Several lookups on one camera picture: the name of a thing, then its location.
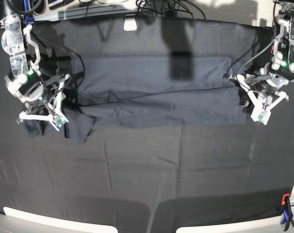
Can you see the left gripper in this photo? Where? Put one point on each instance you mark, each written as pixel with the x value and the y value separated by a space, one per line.
pixel 258 89

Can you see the dark navy t-shirt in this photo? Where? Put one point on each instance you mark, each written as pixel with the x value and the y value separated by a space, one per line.
pixel 135 92

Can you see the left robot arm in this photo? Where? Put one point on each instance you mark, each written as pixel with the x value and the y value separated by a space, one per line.
pixel 281 47

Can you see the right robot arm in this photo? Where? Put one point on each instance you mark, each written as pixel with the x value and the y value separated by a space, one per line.
pixel 37 74

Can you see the red blue clamp near right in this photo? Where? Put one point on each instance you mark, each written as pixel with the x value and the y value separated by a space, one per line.
pixel 287 215

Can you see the blue clamp far left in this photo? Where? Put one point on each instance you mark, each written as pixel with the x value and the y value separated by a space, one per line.
pixel 28 5

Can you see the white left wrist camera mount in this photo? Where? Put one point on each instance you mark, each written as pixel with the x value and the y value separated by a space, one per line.
pixel 258 104

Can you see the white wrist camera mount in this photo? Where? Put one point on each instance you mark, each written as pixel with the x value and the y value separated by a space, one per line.
pixel 47 103
pixel 258 104

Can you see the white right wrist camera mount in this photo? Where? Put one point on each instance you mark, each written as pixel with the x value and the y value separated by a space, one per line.
pixel 47 103

